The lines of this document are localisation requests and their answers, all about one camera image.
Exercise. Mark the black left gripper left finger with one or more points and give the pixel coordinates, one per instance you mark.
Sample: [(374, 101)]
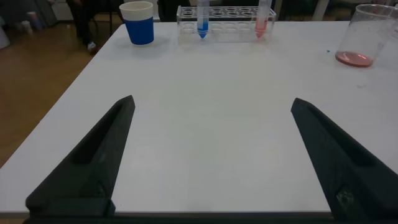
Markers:
[(93, 161)]

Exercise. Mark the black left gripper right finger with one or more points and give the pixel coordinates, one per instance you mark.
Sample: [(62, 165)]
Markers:
[(351, 168)]

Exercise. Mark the blue pigment test tube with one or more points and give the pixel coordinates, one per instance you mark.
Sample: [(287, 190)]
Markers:
[(202, 25)]

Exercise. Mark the clear glass beaker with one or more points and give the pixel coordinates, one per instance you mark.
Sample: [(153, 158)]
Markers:
[(357, 46)]

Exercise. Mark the red pigment test tube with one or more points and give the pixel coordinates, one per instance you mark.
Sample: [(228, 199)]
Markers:
[(261, 26)]

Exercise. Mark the clear acrylic test tube rack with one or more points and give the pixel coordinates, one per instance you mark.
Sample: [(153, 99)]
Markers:
[(230, 29)]

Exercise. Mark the blue white paper cup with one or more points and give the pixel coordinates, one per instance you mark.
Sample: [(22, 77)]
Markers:
[(138, 31)]

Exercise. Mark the man in white shirt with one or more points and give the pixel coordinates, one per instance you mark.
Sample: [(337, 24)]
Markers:
[(82, 21)]

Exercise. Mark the black metal chair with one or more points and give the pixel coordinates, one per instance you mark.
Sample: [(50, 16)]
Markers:
[(110, 18)]

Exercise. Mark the small white paper cup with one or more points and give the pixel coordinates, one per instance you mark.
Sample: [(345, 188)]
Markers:
[(26, 27)]

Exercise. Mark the purple cup stack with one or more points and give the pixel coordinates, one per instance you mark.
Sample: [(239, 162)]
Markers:
[(34, 20)]

